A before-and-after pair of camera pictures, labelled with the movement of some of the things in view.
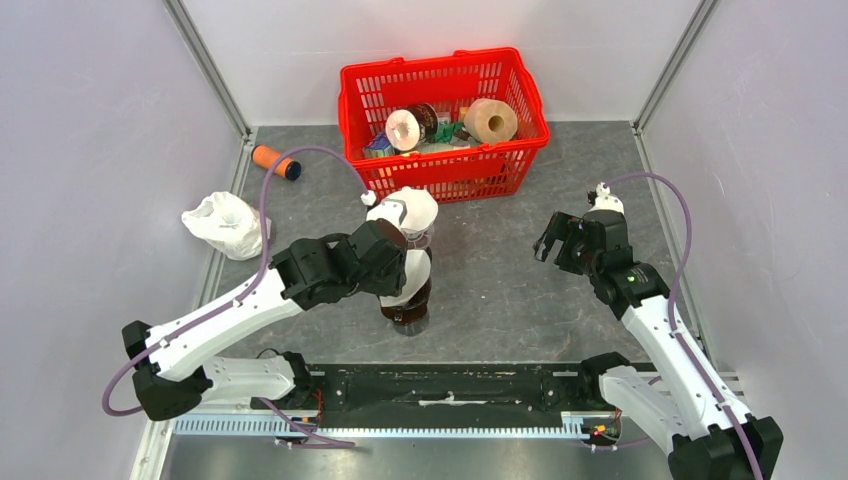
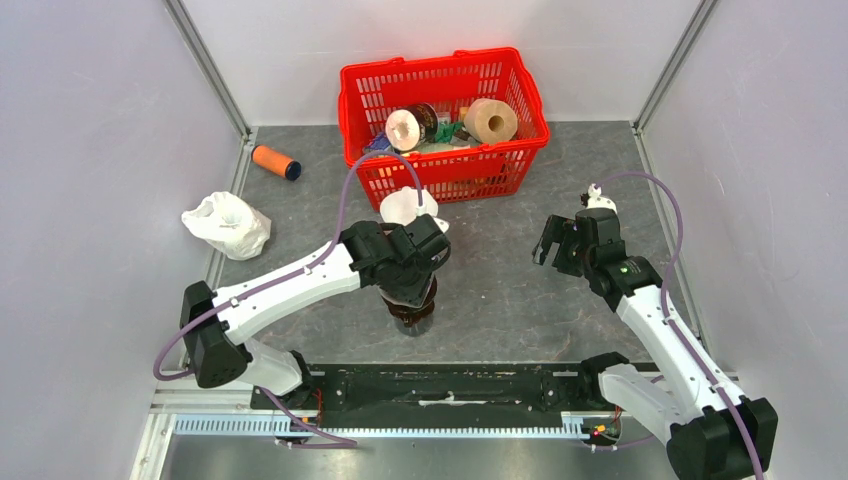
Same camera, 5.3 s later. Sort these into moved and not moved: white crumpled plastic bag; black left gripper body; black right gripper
Moved: black left gripper body
Not moved: black right gripper; white crumpled plastic bag
